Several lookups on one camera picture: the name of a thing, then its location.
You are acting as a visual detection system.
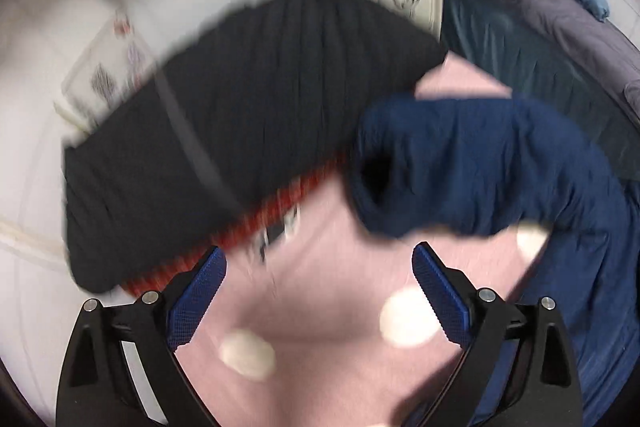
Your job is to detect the pink dotted blanket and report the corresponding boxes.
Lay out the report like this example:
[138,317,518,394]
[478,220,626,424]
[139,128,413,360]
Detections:
[170,52,556,427]

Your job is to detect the dark teal cloth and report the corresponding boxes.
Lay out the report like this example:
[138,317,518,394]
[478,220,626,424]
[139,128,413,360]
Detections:
[440,0,640,180]

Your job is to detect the grey jacket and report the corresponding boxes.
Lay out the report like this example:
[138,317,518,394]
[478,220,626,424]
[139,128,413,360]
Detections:
[450,0,640,128]

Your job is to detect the red cloth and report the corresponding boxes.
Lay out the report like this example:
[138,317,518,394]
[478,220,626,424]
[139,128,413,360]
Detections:
[120,157,351,303]

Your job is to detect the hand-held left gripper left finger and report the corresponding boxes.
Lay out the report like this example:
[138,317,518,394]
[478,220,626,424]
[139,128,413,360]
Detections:
[56,245,228,427]

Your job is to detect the navy blue garment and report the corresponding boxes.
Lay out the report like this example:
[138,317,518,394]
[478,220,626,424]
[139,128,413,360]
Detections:
[347,94,640,427]

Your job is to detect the clear printed box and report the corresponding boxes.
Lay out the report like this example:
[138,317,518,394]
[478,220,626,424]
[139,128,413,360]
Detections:
[52,9,166,142]

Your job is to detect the grey strap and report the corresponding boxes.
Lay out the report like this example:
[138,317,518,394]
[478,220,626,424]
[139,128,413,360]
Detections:
[154,66,242,214]

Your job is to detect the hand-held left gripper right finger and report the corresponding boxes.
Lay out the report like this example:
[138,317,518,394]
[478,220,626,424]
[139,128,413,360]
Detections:
[411,241,586,427]

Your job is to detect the black ribbed sweater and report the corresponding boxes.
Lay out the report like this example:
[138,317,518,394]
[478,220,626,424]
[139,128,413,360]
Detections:
[61,0,451,295]

